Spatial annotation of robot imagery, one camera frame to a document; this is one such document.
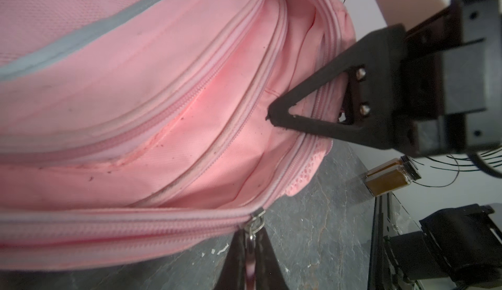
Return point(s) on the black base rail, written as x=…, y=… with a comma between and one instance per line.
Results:
x=383, y=270

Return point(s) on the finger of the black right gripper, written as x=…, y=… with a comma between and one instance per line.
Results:
x=372, y=66

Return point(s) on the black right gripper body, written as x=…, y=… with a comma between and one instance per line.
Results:
x=451, y=82

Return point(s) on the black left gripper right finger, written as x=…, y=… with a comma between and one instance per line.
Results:
x=268, y=275

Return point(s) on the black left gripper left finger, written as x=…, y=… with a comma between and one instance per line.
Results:
x=232, y=275

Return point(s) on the brown jar black lid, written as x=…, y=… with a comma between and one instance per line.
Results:
x=393, y=178
x=393, y=162

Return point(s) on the pink backpack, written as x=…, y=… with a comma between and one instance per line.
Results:
x=136, y=129

